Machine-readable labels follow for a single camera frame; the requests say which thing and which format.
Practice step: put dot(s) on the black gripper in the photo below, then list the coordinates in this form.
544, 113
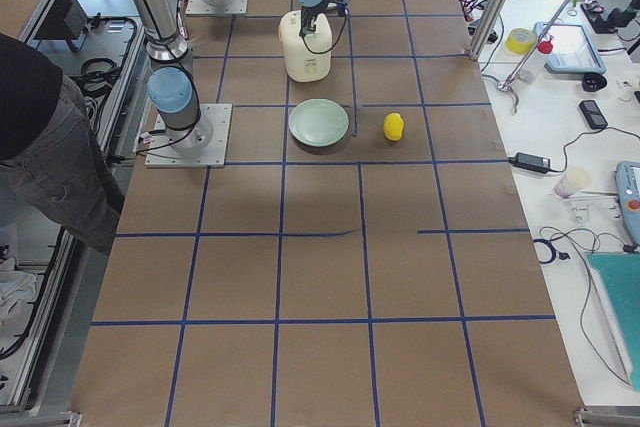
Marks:
308, 15

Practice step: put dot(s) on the white rice cooker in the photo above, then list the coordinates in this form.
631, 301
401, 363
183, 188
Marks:
307, 59

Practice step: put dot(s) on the green plate by potato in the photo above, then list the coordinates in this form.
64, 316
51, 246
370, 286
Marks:
318, 122

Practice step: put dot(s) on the yellow toy potato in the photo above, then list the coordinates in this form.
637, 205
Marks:
393, 127

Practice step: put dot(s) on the yellow tape roll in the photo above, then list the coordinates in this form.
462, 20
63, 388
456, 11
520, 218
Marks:
520, 41

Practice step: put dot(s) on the red cap spray bottle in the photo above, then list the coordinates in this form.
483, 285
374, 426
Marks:
536, 61

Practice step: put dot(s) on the blue teach pendant tablet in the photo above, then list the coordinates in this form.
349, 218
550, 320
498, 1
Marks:
574, 52

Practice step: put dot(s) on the black power adapter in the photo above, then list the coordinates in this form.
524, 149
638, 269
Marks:
530, 162

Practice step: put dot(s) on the person in dark clothes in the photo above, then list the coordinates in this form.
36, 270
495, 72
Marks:
49, 152

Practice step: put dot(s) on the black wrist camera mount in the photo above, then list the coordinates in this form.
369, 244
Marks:
338, 7

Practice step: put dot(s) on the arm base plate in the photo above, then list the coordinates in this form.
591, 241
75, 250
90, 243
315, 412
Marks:
203, 146
209, 8

